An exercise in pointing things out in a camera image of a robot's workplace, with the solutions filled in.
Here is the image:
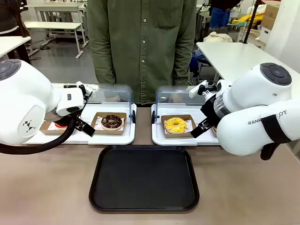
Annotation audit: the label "background person dark clothes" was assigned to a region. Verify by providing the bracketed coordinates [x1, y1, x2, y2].
[0, 0, 32, 65]

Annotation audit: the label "person left forearm green sleeve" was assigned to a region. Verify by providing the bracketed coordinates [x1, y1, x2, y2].
[172, 39, 196, 86]

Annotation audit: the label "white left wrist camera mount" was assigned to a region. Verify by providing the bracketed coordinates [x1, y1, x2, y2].
[55, 81, 94, 117]

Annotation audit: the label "background person blue jeans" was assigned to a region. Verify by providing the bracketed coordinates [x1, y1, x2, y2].
[209, 0, 242, 30]

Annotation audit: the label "black stand pole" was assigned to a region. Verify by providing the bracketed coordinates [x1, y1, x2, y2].
[243, 0, 262, 45]

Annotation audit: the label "thick black cable hose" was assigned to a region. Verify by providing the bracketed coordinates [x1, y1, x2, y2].
[0, 116, 80, 156]

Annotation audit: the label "blue jacket on chair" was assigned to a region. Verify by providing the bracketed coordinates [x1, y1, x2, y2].
[190, 50, 212, 85]

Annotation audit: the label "black plastic serving tray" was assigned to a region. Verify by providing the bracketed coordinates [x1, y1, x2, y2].
[89, 145, 200, 213]

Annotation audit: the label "yellow glazed sprinkled donut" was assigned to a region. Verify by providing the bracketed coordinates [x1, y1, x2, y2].
[165, 117, 188, 134]

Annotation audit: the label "yellow cloth bundle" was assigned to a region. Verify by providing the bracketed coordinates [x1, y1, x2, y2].
[239, 12, 267, 27]

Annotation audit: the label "white metal-legged table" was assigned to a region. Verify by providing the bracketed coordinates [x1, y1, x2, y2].
[24, 21, 87, 60]
[27, 1, 88, 22]

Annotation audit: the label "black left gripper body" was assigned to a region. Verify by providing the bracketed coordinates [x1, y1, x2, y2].
[50, 109, 82, 124]

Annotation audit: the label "white display base tray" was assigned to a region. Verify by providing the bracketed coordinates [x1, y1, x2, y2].
[151, 103, 222, 147]
[23, 103, 137, 145]

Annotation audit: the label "beige cloth bag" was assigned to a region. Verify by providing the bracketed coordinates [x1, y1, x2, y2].
[202, 31, 234, 44]

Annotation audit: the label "white table corner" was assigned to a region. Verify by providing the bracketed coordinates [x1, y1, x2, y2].
[0, 36, 32, 60]

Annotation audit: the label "white storage box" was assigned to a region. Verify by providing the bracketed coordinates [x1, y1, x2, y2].
[258, 25, 273, 43]

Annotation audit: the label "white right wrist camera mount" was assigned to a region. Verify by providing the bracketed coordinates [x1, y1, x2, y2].
[188, 80, 218, 99]

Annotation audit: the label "chocolate sprinkled donut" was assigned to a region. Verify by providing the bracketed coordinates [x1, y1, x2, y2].
[101, 114, 123, 131]

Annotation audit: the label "clear plastic display lid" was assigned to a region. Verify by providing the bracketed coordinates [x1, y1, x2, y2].
[151, 85, 211, 125]
[50, 83, 137, 124]

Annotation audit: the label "green cloth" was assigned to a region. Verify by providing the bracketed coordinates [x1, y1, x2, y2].
[226, 19, 246, 27]

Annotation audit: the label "white large table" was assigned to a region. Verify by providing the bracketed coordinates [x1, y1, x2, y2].
[196, 41, 278, 83]

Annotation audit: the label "brown cardboard box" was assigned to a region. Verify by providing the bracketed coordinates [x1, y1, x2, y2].
[260, 1, 281, 31]

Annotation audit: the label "black velcro arm strap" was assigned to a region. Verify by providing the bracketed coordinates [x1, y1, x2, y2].
[259, 114, 292, 161]

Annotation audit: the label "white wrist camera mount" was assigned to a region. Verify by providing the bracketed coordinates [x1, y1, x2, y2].
[188, 80, 218, 99]
[55, 81, 94, 117]

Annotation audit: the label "person torso green shirt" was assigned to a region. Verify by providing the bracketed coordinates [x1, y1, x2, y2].
[87, 0, 197, 105]

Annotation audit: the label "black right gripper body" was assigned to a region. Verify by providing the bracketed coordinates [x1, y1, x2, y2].
[200, 94, 220, 123]

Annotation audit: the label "person right forearm green sleeve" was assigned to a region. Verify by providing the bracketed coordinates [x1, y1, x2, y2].
[90, 39, 117, 85]

